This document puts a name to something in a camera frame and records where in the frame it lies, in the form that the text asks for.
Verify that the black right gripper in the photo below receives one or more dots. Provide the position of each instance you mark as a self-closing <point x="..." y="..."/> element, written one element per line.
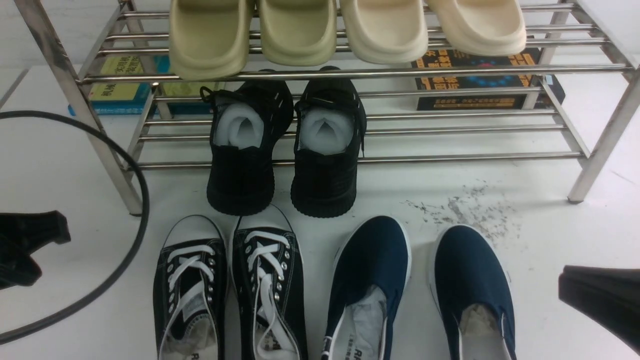
<point x="608" y="296"/>

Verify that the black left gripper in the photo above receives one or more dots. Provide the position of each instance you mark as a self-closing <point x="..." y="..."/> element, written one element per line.
<point x="22" y="234"/>

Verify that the black canvas sneaker white sole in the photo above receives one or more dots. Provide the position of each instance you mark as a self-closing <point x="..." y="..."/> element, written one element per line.
<point x="267" y="272"/>

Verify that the stainless steel shoe rack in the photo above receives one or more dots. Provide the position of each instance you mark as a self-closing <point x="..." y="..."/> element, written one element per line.
<point x="123" y="33"/>

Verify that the navy slip-on shoe right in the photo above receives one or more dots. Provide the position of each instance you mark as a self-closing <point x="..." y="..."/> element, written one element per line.
<point x="472" y="293"/>

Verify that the navy slip-on shoe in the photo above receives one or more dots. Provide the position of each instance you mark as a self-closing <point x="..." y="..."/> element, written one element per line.
<point x="371" y="273"/>
<point x="472" y="293"/>

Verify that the black canvas sneaker white laces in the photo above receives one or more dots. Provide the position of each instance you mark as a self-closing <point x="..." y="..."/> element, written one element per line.
<point x="190" y="290"/>

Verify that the yellow and blue book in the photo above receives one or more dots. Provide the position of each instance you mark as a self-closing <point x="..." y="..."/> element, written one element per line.
<point x="124" y="99"/>

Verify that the navy slip-on shoe left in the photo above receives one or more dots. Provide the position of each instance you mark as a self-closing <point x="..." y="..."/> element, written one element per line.
<point x="371" y="273"/>

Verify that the black knit sneaker left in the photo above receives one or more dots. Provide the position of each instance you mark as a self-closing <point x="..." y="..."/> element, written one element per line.
<point x="246" y="125"/>

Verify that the black knit sneaker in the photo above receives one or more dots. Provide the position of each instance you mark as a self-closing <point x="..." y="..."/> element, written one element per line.
<point x="246" y="125"/>
<point x="330" y="136"/>

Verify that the olive green slipper left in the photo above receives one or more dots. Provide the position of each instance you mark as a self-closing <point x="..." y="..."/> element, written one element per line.
<point x="209" y="39"/>

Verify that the olive green slipper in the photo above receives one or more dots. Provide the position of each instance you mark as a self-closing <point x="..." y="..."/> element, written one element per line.
<point x="298" y="33"/>
<point x="209" y="39"/>

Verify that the cream slipper right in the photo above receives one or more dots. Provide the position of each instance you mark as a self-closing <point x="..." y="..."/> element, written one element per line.
<point x="482" y="27"/>

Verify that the cream slipper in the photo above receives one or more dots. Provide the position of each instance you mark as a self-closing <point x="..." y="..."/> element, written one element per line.
<point x="482" y="27"/>
<point x="385" y="31"/>

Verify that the black knit sneaker right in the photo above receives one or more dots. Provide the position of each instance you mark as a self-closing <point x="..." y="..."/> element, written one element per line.
<point x="330" y="136"/>

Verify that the olive green slipper right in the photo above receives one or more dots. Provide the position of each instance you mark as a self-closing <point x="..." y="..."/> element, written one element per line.
<point x="298" y="33"/>

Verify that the cream slipper left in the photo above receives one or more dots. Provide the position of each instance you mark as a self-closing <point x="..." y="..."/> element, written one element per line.
<point x="385" y="31"/>

